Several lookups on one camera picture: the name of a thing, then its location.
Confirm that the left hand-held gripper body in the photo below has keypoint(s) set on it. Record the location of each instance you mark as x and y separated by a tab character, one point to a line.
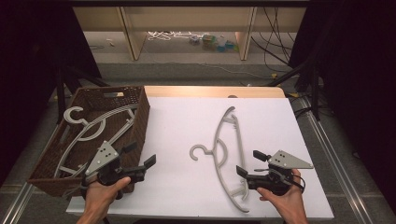
101	158

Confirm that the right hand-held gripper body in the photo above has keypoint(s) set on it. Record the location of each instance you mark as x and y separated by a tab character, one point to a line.
288	160

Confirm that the brown wicker basket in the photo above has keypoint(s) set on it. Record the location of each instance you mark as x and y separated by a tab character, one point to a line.
93	146

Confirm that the person's left hand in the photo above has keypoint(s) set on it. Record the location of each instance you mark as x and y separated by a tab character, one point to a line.
99	196

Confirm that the person's right hand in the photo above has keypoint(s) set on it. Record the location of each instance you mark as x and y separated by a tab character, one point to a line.
289	202

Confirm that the white table mat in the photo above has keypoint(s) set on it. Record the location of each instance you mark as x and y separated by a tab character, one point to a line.
180	124

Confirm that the black metal stand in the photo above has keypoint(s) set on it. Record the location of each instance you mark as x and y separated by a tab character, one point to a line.
314	93
62	93

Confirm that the dark curtain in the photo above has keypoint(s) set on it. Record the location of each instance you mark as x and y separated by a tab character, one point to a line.
31	62
358	77

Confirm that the colourful toy pile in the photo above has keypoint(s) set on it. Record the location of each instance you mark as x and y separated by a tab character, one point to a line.
214	42

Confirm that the beige wooden shelf unit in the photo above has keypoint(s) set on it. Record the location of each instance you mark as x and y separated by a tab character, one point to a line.
186	18

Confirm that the metal floor rail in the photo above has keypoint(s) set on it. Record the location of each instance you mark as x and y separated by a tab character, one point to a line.
17	203
336	161

